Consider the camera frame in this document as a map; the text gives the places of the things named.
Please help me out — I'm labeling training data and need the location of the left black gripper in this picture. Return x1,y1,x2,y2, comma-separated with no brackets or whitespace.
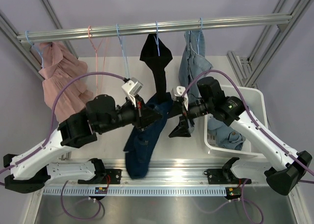
98,95,163,135

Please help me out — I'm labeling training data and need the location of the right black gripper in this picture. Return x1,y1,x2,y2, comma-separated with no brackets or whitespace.
167,99,213,138

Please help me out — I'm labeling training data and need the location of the light blue denim skirt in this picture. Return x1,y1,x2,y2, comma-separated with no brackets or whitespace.
207,117,246,151

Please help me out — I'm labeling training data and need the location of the light blue wire hanger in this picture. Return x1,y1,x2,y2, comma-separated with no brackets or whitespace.
116,24,130,78

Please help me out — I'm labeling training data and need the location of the pink wire hanger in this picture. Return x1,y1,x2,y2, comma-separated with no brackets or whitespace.
88,26,110,95

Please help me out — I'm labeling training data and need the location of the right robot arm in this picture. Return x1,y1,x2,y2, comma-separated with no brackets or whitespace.
169,76,312,196

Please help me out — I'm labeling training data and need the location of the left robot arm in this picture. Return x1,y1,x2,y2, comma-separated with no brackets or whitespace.
3,95,162,194

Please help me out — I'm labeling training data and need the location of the blue hanger of pale denim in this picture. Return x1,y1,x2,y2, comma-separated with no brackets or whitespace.
187,18,206,57

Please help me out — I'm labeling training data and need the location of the blue hanger of pink dress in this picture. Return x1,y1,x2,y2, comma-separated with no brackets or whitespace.
25,30,45,69

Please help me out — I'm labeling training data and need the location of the pale blue denim garment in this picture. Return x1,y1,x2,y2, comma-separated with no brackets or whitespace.
179,31,213,88

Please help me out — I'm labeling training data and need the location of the black garment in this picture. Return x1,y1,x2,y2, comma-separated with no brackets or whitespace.
140,34,173,103

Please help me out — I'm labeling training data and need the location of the pink ruffled dress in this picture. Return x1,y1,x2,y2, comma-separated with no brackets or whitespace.
36,42,95,123

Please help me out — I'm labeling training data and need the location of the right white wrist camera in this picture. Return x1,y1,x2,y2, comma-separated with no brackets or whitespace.
171,86,188,110

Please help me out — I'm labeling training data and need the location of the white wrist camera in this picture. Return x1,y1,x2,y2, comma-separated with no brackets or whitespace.
171,86,188,110
122,77,143,107

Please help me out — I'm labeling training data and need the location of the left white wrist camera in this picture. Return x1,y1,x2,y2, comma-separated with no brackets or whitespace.
122,77,143,107

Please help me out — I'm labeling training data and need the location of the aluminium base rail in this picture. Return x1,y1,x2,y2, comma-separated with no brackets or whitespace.
103,156,272,187

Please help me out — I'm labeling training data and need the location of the aluminium frame right post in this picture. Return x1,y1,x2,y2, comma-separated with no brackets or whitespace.
227,0,314,88

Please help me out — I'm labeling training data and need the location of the aluminium frame post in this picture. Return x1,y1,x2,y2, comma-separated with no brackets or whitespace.
227,0,314,88
0,0,78,81

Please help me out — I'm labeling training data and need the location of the white slotted cable duct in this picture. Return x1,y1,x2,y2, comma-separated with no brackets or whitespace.
43,186,227,197

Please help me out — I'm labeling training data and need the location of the aluminium hanging rail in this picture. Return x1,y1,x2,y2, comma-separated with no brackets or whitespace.
17,13,291,45

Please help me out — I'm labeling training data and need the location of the aluminium frame left post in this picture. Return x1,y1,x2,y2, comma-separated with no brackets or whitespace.
0,0,78,81

